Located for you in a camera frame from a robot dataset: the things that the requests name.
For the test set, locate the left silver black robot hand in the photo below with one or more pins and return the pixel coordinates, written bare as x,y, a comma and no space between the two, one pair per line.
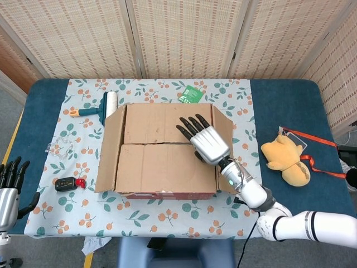
8,203

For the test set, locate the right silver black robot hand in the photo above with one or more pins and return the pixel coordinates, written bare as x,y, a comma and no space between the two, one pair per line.
209,145

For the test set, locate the red cardboard box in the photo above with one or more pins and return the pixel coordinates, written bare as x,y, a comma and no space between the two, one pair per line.
156,167

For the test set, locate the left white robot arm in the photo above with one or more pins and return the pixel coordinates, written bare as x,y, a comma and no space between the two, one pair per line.
4,245

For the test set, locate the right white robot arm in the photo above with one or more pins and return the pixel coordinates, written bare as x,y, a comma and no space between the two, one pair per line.
295,226

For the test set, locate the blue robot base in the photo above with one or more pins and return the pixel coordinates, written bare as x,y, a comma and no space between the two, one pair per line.
175,254

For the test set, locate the green packet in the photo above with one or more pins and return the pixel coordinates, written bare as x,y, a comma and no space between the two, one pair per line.
191,93

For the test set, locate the black device with red cap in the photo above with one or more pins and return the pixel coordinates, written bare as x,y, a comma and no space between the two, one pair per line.
65,184

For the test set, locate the yellow plush toy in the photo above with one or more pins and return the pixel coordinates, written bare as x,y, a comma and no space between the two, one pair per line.
284,159

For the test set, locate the clear glass dish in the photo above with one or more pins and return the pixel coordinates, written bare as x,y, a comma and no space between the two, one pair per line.
68,149

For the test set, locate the clear card holder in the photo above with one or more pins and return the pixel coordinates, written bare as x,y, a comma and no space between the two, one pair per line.
298,139

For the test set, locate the floral fruit print tablecloth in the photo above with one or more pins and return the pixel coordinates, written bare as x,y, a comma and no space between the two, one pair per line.
156,217

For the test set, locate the crumpled white paper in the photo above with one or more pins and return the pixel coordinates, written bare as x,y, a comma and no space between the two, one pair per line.
93,245

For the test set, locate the woven folding screen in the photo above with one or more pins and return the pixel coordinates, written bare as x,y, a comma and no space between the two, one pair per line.
184,36

